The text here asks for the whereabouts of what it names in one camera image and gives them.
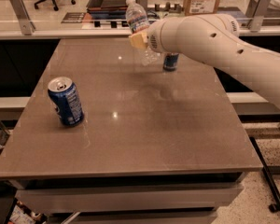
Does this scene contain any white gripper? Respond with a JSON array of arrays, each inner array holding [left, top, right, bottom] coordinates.
[[129, 18, 180, 53]]

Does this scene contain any clear plastic water bottle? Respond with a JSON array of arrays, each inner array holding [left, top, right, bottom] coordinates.
[[125, 0, 160, 65]]

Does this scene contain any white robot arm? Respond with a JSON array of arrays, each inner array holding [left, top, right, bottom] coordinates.
[[129, 14, 280, 109]]

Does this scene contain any tall silver blue energy can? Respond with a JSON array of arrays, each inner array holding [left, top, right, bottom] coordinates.
[[163, 53, 179, 72]]

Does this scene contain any blue soda can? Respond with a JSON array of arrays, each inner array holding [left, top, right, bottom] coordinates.
[[48, 77, 84, 127]]

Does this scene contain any black floor bar with wheel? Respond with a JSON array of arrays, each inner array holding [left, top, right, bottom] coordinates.
[[250, 137, 280, 213]]

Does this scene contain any left metal railing post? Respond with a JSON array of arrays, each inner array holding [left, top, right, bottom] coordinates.
[[9, 0, 35, 35]]

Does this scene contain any right metal railing post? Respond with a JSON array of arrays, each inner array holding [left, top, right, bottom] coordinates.
[[246, 0, 271, 32]]

